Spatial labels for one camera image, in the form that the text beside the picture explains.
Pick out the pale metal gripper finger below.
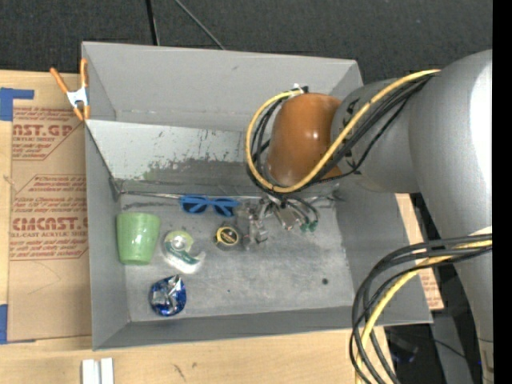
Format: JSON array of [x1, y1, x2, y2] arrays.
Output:
[[239, 207, 258, 252], [254, 216, 270, 246]]

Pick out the black and yellow tape measure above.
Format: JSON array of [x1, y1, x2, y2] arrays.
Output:
[[212, 222, 243, 252]]

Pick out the blue sunglasses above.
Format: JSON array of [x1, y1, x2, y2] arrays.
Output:
[[179, 194, 242, 218]]

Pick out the grey metal bin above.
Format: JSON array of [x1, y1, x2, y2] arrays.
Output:
[[81, 41, 435, 352]]

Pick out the clear tape dispenser green roll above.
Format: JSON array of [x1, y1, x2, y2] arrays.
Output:
[[160, 230, 207, 275]]

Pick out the blue shiny foil packet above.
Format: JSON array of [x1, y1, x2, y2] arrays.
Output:
[[148, 274, 188, 318]]

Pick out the green plastic cup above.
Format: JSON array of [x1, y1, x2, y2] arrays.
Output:
[[115, 211, 162, 266]]

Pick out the brown cardboard board red print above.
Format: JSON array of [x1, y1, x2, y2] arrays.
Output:
[[0, 69, 446, 346]]

